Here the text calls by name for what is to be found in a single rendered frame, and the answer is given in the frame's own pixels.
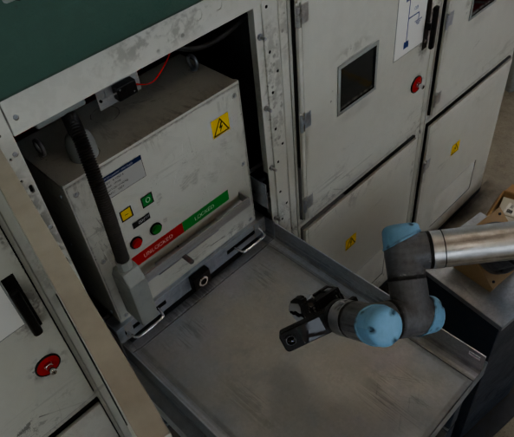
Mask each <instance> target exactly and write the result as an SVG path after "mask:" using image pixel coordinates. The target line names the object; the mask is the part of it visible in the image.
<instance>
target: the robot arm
mask: <svg viewBox="0 0 514 437"><path fill-rule="evenodd" d="M382 243H383V249H382V250H383V251H384V257H385V263H386V269H387V281H388V289H389V296H390V300H388V301H384V302H378V303H364V302H360V301H358V299H357V297H354V296H352V297H351V298H349V299H344V297H343V294H342V293H341V292H340V290H339V288H338V287H335V286H328V285H326V286H324V287H323V288H321V289H320V290H319V291H317V292H316V293H314V294H312V293H310V294H308V295H306V296H302V295H300V296H297V297H295V298H294V299H292V300H291V301H290V304H289V312H290V314H291V315H292V316H293V317H294V318H295V319H296V320H297V322H296V323H293V324H291V325H290V326H287V327H285V328H283V329H281V330H280V331H279V339H280V340H281V342H282V344H283V346H284V347H285V349H286V350H287V351H289V352H290V351H293V350H295V349H298V348H300V347H302V346H303V345H305V344H307V343H310V342H313V341H314V340H316V339H318V338H320V337H322V336H326V335H327V334H329V333H331V332H333V333H335V334H337V335H338V336H343V337H347V338H349V339H353V340H356V341H358V342H364V343H365V344H367V345H369V346H373V347H382V348H385V347H389V346H392V345H393V344H394V343H395V342H397V341H398V340H399V339H402V338H408V337H414V336H424V335H428V334H432V333H435V332H438V331H439V330H441V329H442V327H443V325H444V323H445V319H446V313H445V309H444V307H442V305H441V301H440V300H439V299H438V298H437V297H435V296H430V295H429V290H428V284H427V278H426V270H428V269H436V268H445V267H453V266H460V265H468V264H480V265H481V266H482V267H483V268H484V269H485V270H486V271H488V272H490V273H491V274H495V275H499V274H506V273H509V272H511V271H513V270H514V221H508V222H490V223H487V224H484V225H472V226H464V227H457V228H449V229H442V230H434V231H426V232H422V231H421V229H420V226H419V224H417V223H402V224H396V225H389V226H386V227H385V228H384V229H383V231H382ZM327 288H332V289H331V290H326V289H327ZM339 294H340V295H339ZM312 296H313V297H312ZM311 297H312V298H311ZM310 298H311V299H310Z"/></svg>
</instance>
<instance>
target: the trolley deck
mask: <svg viewBox="0 0 514 437"><path fill-rule="evenodd" d="M326 285H328V284H326V283H324V282H323V281H322V280H321V279H319V278H318V277H316V276H314V275H313V274H311V273H310V272H308V271H306V270H305V269H304V268H303V267H301V266H300V265H298V264H296V263H295V262H293V261H292V260H290V259H289V258H287V257H285V256H284V255H283V254H282V253H280V252H279V251H277V250H275V249H274V248H272V247H271V246H269V245H267V246H266V247H264V248H263V249H262V250H261V251H260V252H259V253H258V254H257V255H255V256H254V257H253V258H251V259H250V260H249V261H248V262H247V263H245V264H244V265H243V266H241V267H240V268H239V269H238V270H236V271H235V272H234V273H233V274H231V275H230V276H229V277H228V278H226V279H225V280H224V282H222V283H221V284H220V285H218V286H217V287H216V288H215V289H213V290H212V291H211V292H210V293H208V294H207V295H206V296H205V297H203V298H202V299H201V300H200V301H198V302H197V303H196V304H194V305H193V306H192V307H191V308H190V309H189V310H188V311H187V312H185V313H184V314H183V315H182V316H180V317H179V318H178V319H177V320H175V321H174V322H173V323H171V324H170V325H169V326H168V327H167V328H165V329H164V330H163V331H161V332H160V333H159V334H158V335H157V336H156V337H154V339H152V340H151V341H150V342H148V343H147V344H146V345H145V346H144V347H142V348H141V349H140V351H141V352H142V353H143V354H144V355H146V356H147V357H148V358H149V359H150V360H151V361H152V362H153V363H154V364H155V365H156V366H157V367H158V368H159V369H160V370H161V371H162V372H163V373H164V374H165V375H166V376H167V377H168V378H170V379H171V380H172V381H173V382H174V383H175V384H176V385H177V386H178V387H179V388H180V389H181V390H182V391H183V392H184V393H185V394H186V395H187V396H188V397H189V398H190V399H191V400H192V401H194V402H195V403H196V404H197V405H198V406H199V407H200V408H201V409H202V410H203V411H204V412H205V413H206V414H207V415H208V416H209V417H210V418H211V419H212V420H213V421H214V422H215V423H216V424H217V425H219V426H220V427H221V428H222V429H223V430H224V431H225V432H226V433H227V434H228V435H229V436H230V437H435V436H436V435H437V434H438V432H439V431H440V430H441V428H442V427H443V426H444V425H445V424H446V423H447V421H448V420H449V419H450V418H451V416H452V415H453V413H454V412H455V411H456V410H457V408H458V407H459V405H460V404H461V403H462V402H463V400H464V399H465V398H466V396H468V395H469V393H470V392H471V391H472V389H473V388H474V387H475V385H476V384H477V383H478V381H479V380H480V379H481V378H482V376H483V375H484V373H485V369H486V366H487V364H488V362H487V361H485V363H484V366H483V368H482V371H481V372H480V374H479V375H478V377H477V378H476V379H475V380H474V382H473V381H471V380H470V379H468V378H467V377H466V376H464V375H462V374H461V373H459V372H458V371H457V370H456V369H454V368H452V367H451V366H449V365H448V364H446V363H445V362H443V361H441V360H440V359H439V358H438V357H436V356H435V355H433V354H431V353H430V352H428V351H427V350H425V349H423V348H422V347H420V346H419V345H418V344H417V343H415V342H413V341H412V340H410V339H409V338H402V339H399V340H398V341H397V342H395V343H394V344H393V345H392V346H389V347H385V348H382V347H373V346H369V345H367V344H365V343H364V342H358V341H356V340H353V339H349V338H347V337H343V336H338V335H337V334H335V333H333V332H331V333H329V334H327V335H326V336H322V337H320V338H318V339H316V340H314V341H313V342H310V343H307V344H305V345H303V346H302V347H300V348H298V349H295V350H293V351H290V352H289V351H287V350H286V349H285V347H284V346H283V344H282V342H281V340H280V339H279V331H280V330H281V329H283V328H285V327H287V326H290V325H291V324H293V323H296V322H297V320H296V319H295V318H294V317H293V316H292V315H291V314H290V312H289V304H290V301H291V300H292V299H294V298H295V297H297V296H300V295H302V296H306V295H308V294H310V293H312V294H314V293H316V292H317V291H319V290H320V289H321V288H323V287H324V286H326ZM129 364H130V366H131V367H132V369H133V371H134V373H135V374H136V375H137V377H138V379H139V380H140V383H141V384H142V386H143V388H144V389H145V390H146V392H147V394H148V396H149V397H150V399H151V401H152V402H153V405H154V406H155V407H156V409H157V410H158V412H159V414H160V416H161V417H162V418H163V419H164V420H165V421H166V422H167V423H168V424H169V425H170V426H171V427H172V428H173V429H174V430H175V431H176V432H177V433H178V434H179V436H180V437H204V436H203V435H202V434H201V433H200V432H199V431H198V430H197V429H196V428H195V427H194V426H193V425H192V424H191V423H190V422H189V421H188V420H187V419H186V418H185V417H184V416H183V415H182V414H181V413H180V412H179V411H178V410H177V409H176V408H175V407H174V406H173V405H172V404H171V403H170V402H169V401H168V400H167V399H166V398H165V397H164V396H163V395H162V394H161V393H160V392H159V391H158V390H157V389H156V388H155V387H154V386H153V385H152V384H151V383H150V382H149V381H148V380H147V379H146V378H145V377H144V376H143V375H142V374H141V373H140V372H139V371H138V370H137V369H136V368H135V367H134V366H133V365H132V364H131V363H130V362H129Z"/></svg>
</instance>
